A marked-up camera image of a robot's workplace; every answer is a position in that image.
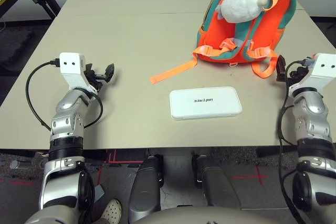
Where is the grey robot leg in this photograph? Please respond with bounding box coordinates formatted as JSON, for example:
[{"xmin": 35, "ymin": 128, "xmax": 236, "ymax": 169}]
[
  {"xmin": 191, "ymin": 154, "xmax": 242, "ymax": 210},
  {"xmin": 128, "ymin": 154, "xmax": 165, "ymax": 223}
]

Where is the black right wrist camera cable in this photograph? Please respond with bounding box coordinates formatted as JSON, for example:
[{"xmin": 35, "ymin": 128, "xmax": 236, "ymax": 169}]
[{"xmin": 277, "ymin": 58, "xmax": 320, "ymax": 224}]

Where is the white perforated shoe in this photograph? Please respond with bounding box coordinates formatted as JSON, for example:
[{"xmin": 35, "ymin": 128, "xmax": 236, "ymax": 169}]
[{"xmin": 101, "ymin": 199, "xmax": 123, "ymax": 224}]

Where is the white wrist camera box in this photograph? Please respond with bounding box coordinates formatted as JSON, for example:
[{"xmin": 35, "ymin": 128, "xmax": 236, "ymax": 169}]
[
  {"xmin": 288, "ymin": 52, "xmax": 336, "ymax": 96},
  {"xmin": 59, "ymin": 52, "xmax": 97, "ymax": 94}
]

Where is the small grey square plate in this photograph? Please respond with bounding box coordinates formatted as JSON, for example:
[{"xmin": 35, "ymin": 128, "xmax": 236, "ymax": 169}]
[{"xmin": 93, "ymin": 184, "xmax": 105, "ymax": 204}]

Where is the grey white plush toy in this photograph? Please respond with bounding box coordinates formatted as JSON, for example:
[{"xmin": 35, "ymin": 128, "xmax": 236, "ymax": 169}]
[{"xmin": 215, "ymin": 0, "xmax": 270, "ymax": 49}]

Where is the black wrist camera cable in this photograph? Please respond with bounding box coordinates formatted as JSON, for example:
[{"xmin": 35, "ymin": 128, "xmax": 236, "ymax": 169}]
[
  {"xmin": 25, "ymin": 60, "xmax": 103, "ymax": 132},
  {"xmin": 277, "ymin": 58, "xmax": 320, "ymax": 224}
]

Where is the grey robot torso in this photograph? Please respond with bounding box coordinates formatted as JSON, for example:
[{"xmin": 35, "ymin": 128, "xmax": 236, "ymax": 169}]
[{"xmin": 135, "ymin": 204, "xmax": 293, "ymax": 224}]

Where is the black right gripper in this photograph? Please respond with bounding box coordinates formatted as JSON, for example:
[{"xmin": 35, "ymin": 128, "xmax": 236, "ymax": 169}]
[{"xmin": 276, "ymin": 55, "xmax": 310, "ymax": 87}]

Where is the black left wrist camera cable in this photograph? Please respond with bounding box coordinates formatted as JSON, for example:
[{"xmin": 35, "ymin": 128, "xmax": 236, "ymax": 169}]
[{"xmin": 25, "ymin": 60, "xmax": 103, "ymax": 132}]

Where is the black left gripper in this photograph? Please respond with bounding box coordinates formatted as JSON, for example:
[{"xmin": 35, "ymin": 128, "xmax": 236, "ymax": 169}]
[{"xmin": 83, "ymin": 63, "xmax": 116, "ymax": 93}]

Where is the dark foam floor mat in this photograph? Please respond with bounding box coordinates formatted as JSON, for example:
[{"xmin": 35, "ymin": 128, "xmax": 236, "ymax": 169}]
[{"xmin": 0, "ymin": 26, "xmax": 35, "ymax": 71}]

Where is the white rectangular Unitree box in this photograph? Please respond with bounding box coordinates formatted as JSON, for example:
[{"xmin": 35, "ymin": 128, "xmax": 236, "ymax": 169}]
[{"xmin": 169, "ymin": 86, "xmax": 243, "ymax": 121}]

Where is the black table frame bar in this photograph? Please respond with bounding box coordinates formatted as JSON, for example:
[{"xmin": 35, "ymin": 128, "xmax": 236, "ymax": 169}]
[{"xmin": 0, "ymin": 149, "xmax": 50, "ymax": 158}]

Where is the grey metal cylinder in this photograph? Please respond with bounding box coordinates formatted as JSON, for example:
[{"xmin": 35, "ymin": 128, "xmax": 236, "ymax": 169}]
[{"xmin": 9, "ymin": 160, "xmax": 27, "ymax": 170}]

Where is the grey robot left leg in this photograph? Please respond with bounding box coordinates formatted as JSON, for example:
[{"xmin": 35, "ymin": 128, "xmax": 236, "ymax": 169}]
[{"xmin": 128, "ymin": 154, "xmax": 165, "ymax": 223}]

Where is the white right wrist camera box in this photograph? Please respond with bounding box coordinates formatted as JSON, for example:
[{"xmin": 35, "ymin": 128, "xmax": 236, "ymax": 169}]
[{"xmin": 288, "ymin": 52, "xmax": 336, "ymax": 96}]

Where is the grey robot right leg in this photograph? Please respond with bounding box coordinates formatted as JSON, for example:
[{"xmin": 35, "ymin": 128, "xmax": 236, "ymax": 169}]
[{"xmin": 191, "ymin": 154, "xmax": 242, "ymax": 210}]

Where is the orange teal backpack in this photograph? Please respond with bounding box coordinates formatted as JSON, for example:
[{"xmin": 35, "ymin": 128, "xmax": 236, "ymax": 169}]
[{"xmin": 149, "ymin": 0, "xmax": 297, "ymax": 85}]

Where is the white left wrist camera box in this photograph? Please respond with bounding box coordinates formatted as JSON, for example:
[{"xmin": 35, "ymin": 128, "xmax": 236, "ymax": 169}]
[{"xmin": 59, "ymin": 52, "xmax": 97, "ymax": 94}]

